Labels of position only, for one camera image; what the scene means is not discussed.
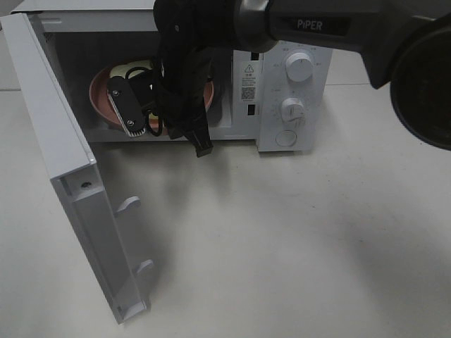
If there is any white microwave door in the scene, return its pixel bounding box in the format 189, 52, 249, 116
1, 13, 152, 324

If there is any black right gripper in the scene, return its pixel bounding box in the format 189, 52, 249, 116
145, 47, 214, 158

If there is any white bread sandwich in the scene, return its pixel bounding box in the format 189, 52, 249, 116
109, 60, 215, 111

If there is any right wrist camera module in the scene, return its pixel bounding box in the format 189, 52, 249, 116
106, 76, 146, 138

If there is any white microwave oven body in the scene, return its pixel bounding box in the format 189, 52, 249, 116
1, 1, 332, 152

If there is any white warning label sticker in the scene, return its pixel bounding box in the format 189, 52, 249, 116
238, 61, 260, 103

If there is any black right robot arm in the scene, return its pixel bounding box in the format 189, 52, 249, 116
151, 0, 450, 156

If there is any upper white power knob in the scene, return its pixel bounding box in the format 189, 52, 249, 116
285, 52, 313, 82

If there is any pink round plate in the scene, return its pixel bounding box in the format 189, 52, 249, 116
88, 61, 215, 130

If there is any round white door-release button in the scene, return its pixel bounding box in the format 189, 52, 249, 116
276, 130, 297, 147

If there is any lower white timer knob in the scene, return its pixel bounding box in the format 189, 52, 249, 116
280, 98, 305, 123

